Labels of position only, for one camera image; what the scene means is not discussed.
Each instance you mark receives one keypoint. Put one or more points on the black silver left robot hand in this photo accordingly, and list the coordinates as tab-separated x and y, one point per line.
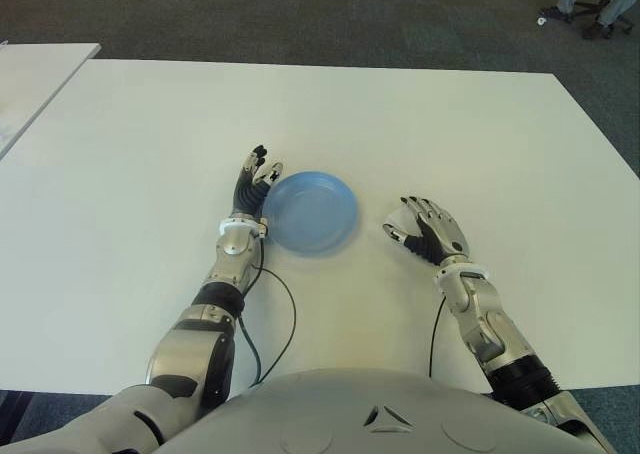
250	196

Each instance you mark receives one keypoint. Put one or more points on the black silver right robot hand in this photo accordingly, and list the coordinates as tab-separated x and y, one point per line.
445	234

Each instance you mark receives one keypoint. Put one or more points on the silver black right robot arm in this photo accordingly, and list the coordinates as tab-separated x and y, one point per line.
490	324

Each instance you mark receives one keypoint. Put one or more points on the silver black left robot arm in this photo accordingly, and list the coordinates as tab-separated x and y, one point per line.
200	339

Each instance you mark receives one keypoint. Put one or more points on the blue round plate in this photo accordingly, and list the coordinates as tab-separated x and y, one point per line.
312	211

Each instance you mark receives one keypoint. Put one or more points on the grey robot torso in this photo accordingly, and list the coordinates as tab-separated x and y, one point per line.
350	419

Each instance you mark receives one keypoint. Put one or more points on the neighbouring white table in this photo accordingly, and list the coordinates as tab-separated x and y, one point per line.
30	81

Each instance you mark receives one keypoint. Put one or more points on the black office chair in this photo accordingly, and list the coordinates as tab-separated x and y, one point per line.
585	6

